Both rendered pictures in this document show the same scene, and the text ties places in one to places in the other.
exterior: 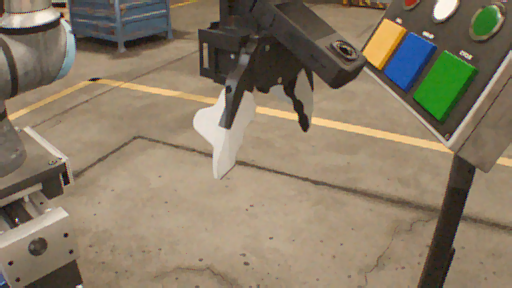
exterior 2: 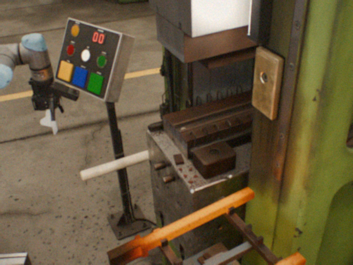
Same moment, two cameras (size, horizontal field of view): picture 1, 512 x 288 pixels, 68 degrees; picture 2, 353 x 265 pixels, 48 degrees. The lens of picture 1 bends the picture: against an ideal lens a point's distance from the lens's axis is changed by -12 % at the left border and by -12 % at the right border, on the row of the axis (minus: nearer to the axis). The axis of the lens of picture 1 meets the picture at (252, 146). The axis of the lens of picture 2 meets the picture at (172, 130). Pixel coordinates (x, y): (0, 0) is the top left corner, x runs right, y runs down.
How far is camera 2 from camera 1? 1.16 m
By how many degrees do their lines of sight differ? 37
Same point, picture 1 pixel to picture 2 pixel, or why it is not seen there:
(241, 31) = (44, 95)
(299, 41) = (64, 93)
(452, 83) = (98, 83)
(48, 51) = not seen: outside the picture
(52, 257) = not seen: outside the picture
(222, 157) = (55, 128)
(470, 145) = (110, 98)
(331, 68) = (74, 97)
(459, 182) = (110, 106)
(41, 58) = not seen: outside the picture
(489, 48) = (105, 70)
